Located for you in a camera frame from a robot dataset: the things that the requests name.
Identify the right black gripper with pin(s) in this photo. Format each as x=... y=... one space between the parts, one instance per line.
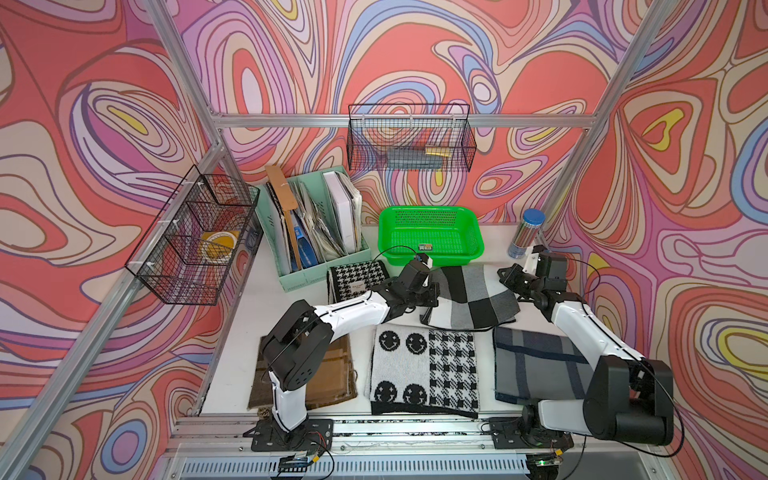
x=508 y=279

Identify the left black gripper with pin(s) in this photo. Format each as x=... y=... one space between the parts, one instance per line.
x=433 y=291

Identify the grey black checked scarf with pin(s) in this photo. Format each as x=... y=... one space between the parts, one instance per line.
x=470 y=299

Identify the smiley face houndstooth scarf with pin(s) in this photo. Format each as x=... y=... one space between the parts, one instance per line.
x=423 y=371

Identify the grey navy plaid scarf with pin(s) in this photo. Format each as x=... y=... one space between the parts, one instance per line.
x=531 y=366

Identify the brown plaid scarf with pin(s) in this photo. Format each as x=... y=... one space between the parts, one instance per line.
x=334 y=383

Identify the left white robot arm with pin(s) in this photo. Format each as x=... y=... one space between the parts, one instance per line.
x=294 y=348

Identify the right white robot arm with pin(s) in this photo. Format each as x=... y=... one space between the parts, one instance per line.
x=629 y=398

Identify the green plastic basket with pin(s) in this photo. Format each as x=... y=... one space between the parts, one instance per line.
x=449 y=235

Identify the black white houndstooth scarf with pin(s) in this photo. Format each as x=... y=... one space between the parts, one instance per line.
x=349 y=281

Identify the clear tube blue cap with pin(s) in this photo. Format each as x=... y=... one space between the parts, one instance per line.
x=528 y=227

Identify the blue folder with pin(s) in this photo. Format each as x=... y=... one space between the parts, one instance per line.
x=306 y=250

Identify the mint green file organizer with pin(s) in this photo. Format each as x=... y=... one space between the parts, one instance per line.
x=326 y=200

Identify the yellow tape roll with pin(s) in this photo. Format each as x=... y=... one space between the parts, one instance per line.
x=218 y=247

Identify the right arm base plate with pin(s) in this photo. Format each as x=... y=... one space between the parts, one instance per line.
x=528 y=433

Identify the black wire basket back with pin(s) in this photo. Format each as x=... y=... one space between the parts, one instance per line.
x=410 y=136

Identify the black wire basket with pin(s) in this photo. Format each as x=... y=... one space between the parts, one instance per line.
x=168 y=261
x=410 y=136

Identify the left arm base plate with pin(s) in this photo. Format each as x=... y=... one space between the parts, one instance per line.
x=291 y=433

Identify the aluminium rail frame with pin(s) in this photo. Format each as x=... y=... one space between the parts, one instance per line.
x=392 y=447

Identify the black wire basket left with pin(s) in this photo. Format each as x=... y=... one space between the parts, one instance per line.
x=168 y=261

